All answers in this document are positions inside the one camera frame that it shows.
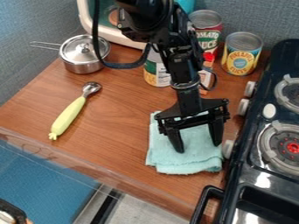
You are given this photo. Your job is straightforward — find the toy stove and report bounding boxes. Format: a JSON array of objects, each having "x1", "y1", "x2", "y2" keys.
[{"x1": 189, "y1": 38, "x2": 299, "y2": 224}]

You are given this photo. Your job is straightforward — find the red tomato sauce can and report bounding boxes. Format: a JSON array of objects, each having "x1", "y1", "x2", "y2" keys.
[{"x1": 186, "y1": 9, "x2": 225, "y2": 96}]

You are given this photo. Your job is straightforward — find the silver pot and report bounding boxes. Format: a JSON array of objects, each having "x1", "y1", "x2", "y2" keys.
[{"x1": 29, "y1": 33, "x2": 113, "y2": 75}]

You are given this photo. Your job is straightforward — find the yellow handled spoon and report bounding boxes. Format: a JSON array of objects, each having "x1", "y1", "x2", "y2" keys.
[{"x1": 47, "y1": 81, "x2": 103, "y2": 141}]

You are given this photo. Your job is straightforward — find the yellow pineapple can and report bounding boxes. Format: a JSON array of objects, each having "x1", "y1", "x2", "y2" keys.
[{"x1": 219, "y1": 31, "x2": 264, "y2": 77}]

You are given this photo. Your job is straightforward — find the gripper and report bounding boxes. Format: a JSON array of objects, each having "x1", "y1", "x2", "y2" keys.
[{"x1": 153, "y1": 81, "x2": 232, "y2": 154}]

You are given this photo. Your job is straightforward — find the toy microwave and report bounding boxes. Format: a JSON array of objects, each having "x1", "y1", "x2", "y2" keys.
[{"x1": 75, "y1": 0, "x2": 198, "y2": 51}]

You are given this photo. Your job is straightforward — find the blue cloth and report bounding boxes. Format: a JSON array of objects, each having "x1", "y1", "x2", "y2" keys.
[{"x1": 144, "y1": 110, "x2": 225, "y2": 175}]

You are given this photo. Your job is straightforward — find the white and green can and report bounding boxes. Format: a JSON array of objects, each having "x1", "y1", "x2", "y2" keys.
[{"x1": 142, "y1": 48, "x2": 173, "y2": 88}]

